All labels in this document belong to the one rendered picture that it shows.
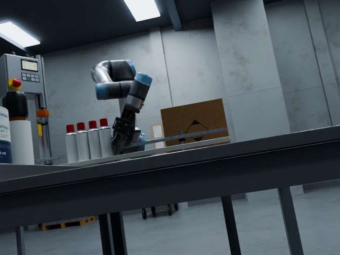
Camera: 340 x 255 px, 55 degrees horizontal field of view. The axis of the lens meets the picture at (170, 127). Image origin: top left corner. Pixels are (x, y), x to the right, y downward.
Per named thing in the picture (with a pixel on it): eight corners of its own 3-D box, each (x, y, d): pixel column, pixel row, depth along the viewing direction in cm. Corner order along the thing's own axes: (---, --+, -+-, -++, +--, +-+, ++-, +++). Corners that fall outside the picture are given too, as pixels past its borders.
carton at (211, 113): (168, 164, 154) (160, 109, 158) (174, 165, 177) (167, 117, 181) (232, 154, 150) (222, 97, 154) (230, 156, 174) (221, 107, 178)
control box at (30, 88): (-1, 97, 155) (-4, 59, 158) (34, 100, 168) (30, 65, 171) (7, 91, 149) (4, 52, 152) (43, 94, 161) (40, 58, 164)
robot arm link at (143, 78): (151, 79, 147) (155, 77, 139) (142, 102, 146) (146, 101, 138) (135, 72, 145) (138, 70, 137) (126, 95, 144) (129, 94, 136)
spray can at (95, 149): (89, 168, 139) (84, 121, 142) (94, 168, 144) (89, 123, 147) (101, 166, 138) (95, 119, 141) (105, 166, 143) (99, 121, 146)
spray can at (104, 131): (101, 166, 137) (95, 119, 140) (105, 166, 143) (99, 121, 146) (113, 164, 137) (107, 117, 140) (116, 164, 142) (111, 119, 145)
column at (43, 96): (43, 188, 155) (30, 55, 165) (47, 188, 159) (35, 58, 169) (51, 187, 155) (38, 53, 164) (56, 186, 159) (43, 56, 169)
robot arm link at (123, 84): (117, 82, 154) (121, 80, 143) (141, 81, 157) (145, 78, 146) (119, 99, 154) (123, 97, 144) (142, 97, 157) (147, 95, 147)
